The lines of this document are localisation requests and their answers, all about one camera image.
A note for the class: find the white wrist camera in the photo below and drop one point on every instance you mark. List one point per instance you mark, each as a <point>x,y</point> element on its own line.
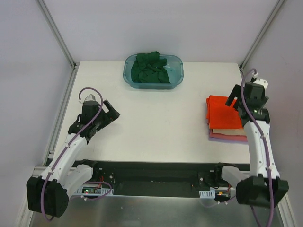
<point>257,80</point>
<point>90,97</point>

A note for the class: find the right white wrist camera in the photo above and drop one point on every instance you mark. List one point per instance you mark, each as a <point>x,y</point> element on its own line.
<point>257,80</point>

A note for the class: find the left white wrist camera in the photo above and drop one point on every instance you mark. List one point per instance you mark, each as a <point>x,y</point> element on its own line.
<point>90,97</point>

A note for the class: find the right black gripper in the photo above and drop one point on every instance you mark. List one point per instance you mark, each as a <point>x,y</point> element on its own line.
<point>238,101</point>

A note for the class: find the left white cable duct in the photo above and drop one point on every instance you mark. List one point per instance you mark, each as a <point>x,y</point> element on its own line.
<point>93,192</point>

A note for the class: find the left aluminium frame post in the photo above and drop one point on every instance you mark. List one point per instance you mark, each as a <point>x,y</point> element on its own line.
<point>56,33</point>

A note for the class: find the beige folded t shirt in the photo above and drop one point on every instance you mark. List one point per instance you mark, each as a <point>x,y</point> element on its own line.
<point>230,132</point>

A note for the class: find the dark green t shirt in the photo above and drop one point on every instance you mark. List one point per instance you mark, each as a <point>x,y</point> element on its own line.
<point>149,68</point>

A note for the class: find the teal plastic bin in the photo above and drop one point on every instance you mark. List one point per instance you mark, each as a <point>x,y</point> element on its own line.
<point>174,68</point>

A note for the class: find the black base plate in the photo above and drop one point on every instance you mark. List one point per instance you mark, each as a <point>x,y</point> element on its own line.
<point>179,180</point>

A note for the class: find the white cable duct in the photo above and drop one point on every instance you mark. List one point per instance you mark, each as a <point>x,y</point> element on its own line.
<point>93,192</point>
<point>207,194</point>

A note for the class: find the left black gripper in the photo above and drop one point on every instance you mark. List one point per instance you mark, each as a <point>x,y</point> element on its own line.
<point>107,116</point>

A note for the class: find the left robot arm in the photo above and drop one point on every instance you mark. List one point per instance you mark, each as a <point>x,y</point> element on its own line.
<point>50,192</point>

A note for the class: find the pink folded t shirt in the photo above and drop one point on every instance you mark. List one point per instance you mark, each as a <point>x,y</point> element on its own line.
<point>220,135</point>

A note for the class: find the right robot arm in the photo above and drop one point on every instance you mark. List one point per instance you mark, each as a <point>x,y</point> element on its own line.
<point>264,186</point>

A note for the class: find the right white cable duct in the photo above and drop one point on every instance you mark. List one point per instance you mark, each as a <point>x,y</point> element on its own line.
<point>207,194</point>

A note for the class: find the aluminium frame post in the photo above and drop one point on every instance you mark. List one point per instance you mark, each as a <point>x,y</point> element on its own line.
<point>56,33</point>
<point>261,34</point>

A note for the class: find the right aluminium frame post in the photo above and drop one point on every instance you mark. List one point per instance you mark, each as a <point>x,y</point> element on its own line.
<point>261,34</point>

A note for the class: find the lavender folded t shirt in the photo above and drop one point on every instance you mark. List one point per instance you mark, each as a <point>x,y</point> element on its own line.
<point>230,140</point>

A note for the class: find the orange t shirt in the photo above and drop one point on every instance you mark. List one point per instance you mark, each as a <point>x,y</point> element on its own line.
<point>221,116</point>

